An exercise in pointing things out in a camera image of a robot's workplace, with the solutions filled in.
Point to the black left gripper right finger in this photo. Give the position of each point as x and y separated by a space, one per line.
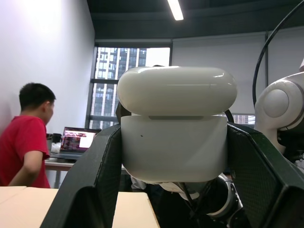
261 180

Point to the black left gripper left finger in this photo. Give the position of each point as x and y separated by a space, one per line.
95 175

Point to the white earbuds charging case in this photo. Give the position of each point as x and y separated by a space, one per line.
174 137

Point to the white office desk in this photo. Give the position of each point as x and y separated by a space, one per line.
59 165

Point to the open dark laptop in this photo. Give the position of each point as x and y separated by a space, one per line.
73 142

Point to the black cup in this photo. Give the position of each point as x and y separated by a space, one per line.
57 138

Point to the beige cardboard box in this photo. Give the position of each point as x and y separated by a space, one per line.
26 209

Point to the person in red shirt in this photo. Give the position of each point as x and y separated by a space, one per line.
21 147

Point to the large window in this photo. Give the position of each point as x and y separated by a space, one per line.
107 95

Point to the white roller blind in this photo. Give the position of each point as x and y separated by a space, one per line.
213 52

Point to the long ceiling light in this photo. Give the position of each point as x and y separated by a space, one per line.
175 9

